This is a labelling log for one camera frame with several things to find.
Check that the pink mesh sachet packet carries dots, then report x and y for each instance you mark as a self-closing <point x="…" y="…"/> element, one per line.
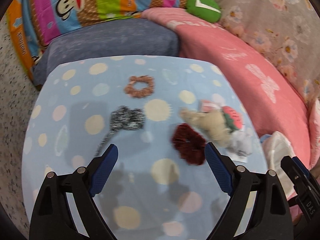
<point x="207" y="106"/>

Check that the grey floral quilt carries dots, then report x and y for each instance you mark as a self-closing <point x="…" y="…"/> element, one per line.
<point x="285" y="32"/>

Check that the dark red scrunchie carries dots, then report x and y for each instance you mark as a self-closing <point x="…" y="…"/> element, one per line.
<point x="189" y="144"/>

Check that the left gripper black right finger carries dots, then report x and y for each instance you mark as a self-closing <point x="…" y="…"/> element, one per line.
<point x="270" y="217"/>

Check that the brown hair scrunchie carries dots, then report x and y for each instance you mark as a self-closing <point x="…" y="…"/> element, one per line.
<point x="140" y="86"/>

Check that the pink towel blanket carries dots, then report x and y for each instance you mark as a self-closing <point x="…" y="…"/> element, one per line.
<point x="270" y="101"/>

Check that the black white speckled scrunchie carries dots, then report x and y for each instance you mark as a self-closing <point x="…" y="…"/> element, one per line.
<point x="122" y="118"/>

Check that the blue grey cushion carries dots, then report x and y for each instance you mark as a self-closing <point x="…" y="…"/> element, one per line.
<point x="133" y="36"/>

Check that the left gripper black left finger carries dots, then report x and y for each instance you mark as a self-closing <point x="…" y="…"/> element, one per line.
<point x="52" y="217"/>

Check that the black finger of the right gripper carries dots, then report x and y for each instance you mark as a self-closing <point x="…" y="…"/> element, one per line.
<point x="304" y="184"/>

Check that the white trash bag bin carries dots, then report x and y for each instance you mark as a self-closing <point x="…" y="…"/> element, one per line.
<point x="275" y="147"/>

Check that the colourful monkey print bedsheet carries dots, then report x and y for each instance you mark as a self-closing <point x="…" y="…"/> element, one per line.
<point x="33" y="24"/>

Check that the beige cloth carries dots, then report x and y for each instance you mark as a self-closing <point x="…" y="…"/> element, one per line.
<point x="213" y="124"/>

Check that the blue polka dot table cloth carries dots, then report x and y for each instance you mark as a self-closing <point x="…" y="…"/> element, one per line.
<point x="151" y="193"/>

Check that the white hotel paper packet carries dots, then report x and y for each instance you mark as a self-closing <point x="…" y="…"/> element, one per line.
<point x="237" y="156"/>

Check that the green checkmark cushion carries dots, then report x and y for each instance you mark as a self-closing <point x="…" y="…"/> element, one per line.
<point x="207" y="10"/>

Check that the pink pillow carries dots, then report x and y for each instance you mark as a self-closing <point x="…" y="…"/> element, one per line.
<point x="314" y="127"/>

